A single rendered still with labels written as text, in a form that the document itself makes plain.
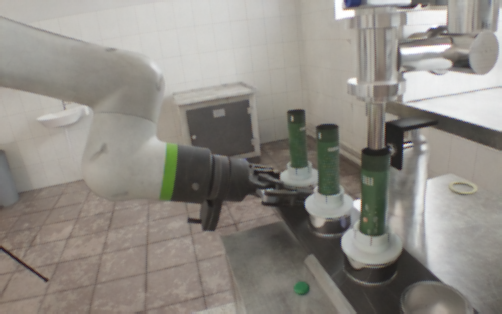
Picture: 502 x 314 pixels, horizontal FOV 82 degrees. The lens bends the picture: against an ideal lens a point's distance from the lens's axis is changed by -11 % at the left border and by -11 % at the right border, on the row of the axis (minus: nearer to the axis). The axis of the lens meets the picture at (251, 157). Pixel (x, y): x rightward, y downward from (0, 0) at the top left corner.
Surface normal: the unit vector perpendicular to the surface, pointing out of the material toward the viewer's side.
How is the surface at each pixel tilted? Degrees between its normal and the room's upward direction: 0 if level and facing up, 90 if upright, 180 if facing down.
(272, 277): 0
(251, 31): 90
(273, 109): 90
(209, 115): 90
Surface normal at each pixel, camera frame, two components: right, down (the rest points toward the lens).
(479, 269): -0.11, -0.93
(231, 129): 0.26, 0.32
